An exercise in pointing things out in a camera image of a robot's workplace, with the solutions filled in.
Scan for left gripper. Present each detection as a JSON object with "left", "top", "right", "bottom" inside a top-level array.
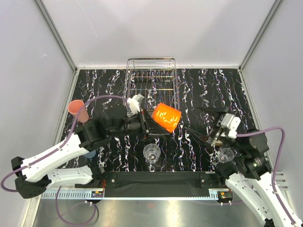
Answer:
[{"left": 108, "top": 108, "right": 169, "bottom": 140}]

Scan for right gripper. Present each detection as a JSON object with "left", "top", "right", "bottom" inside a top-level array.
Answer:
[{"left": 184, "top": 105, "right": 247, "bottom": 154}]

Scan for orange cup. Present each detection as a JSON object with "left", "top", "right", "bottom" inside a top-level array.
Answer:
[{"left": 152, "top": 103, "right": 182, "bottom": 133}]

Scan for clear faceted glass tumbler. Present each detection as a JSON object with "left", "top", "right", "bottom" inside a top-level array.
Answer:
[{"left": 143, "top": 144, "right": 161, "bottom": 164}]

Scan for blue plastic cup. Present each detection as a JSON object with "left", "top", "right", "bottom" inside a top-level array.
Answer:
[{"left": 83, "top": 150, "right": 96, "bottom": 159}]

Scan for pink plastic cup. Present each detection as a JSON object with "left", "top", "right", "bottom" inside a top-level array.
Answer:
[{"left": 68, "top": 99, "right": 89, "bottom": 123}]

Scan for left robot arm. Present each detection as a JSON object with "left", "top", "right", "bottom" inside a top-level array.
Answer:
[{"left": 11, "top": 106, "right": 170, "bottom": 199}]

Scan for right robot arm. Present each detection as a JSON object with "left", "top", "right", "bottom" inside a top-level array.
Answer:
[{"left": 187, "top": 107, "right": 303, "bottom": 227}]

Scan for metal cup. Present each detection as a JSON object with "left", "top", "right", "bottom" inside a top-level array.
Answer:
[{"left": 212, "top": 140, "right": 223, "bottom": 146}]

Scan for small clear plastic cup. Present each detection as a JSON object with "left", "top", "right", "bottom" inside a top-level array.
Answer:
[{"left": 218, "top": 148, "right": 235, "bottom": 163}]

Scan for black base bar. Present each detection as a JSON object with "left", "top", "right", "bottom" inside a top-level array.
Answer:
[{"left": 101, "top": 172, "right": 226, "bottom": 198}]

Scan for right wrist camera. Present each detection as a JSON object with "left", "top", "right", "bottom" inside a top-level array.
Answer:
[{"left": 220, "top": 113, "right": 241, "bottom": 139}]

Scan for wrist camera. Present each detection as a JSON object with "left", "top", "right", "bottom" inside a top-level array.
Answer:
[
  {"left": 127, "top": 94, "right": 144, "bottom": 114},
  {"left": 220, "top": 113, "right": 241, "bottom": 139}
]

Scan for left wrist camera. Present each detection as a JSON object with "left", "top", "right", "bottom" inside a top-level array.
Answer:
[{"left": 127, "top": 94, "right": 144, "bottom": 114}]

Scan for wire dish rack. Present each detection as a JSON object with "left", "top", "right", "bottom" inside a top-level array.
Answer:
[{"left": 124, "top": 57, "right": 180, "bottom": 114}]

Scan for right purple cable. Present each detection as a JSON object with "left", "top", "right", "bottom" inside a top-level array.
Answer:
[{"left": 235, "top": 126, "right": 298, "bottom": 225}]

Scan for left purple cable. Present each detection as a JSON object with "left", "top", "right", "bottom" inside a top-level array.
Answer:
[{"left": 0, "top": 95, "right": 130, "bottom": 192}]

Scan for floor purple cable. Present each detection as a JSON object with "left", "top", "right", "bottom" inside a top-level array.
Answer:
[{"left": 55, "top": 185, "right": 99, "bottom": 226}]

